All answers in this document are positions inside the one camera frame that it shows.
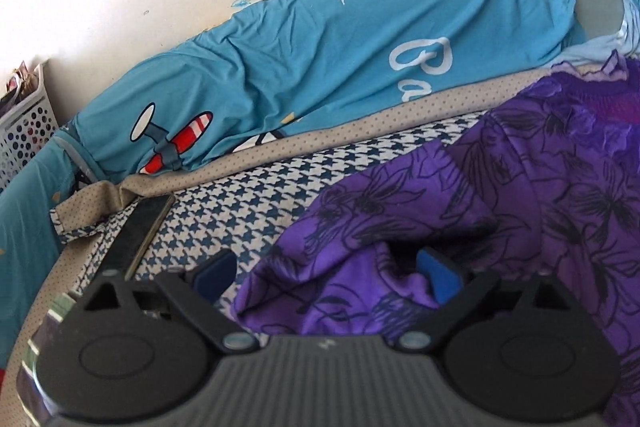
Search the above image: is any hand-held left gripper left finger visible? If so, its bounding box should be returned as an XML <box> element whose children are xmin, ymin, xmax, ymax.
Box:
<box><xmin>80</xmin><ymin>249</ymin><xmax>261</xmax><ymax>353</ymax></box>

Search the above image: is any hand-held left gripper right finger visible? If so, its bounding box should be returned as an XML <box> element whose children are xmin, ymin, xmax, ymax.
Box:
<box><xmin>397</xmin><ymin>247</ymin><xmax>583</xmax><ymax>353</ymax></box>

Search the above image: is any purple floral shirt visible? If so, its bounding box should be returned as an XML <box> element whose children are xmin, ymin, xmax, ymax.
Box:
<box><xmin>232</xmin><ymin>52</ymin><xmax>640</xmax><ymax>427</ymax></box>

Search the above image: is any black smartphone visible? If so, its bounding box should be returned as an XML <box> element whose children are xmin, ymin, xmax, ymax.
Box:
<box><xmin>97</xmin><ymin>194</ymin><xmax>176</xmax><ymax>280</ymax></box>

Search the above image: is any green striped garment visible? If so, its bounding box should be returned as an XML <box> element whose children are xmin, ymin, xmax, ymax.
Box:
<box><xmin>15</xmin><ymin>292</ymin><xmax>76</xmax><ymax>423</ymax></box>

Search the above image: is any blue cartoon print cover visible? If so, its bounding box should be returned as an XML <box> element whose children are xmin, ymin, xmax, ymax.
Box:
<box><xmin>0</xmin><ymin>0</ymin><xmax>640</xmax><ymax>288</ymax></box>

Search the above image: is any white perforated basket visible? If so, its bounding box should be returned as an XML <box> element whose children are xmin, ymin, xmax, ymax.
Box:
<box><xmin>0</xmin><ymin>62</ymin><xmax>56</xmax><ymax>192</ymax></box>

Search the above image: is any pale blue cloth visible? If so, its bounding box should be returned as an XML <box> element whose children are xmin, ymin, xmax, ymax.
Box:
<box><xmin>550</xmin><ymin>0</ymin><xmax>640</xmax><ymax>68</ymax></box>

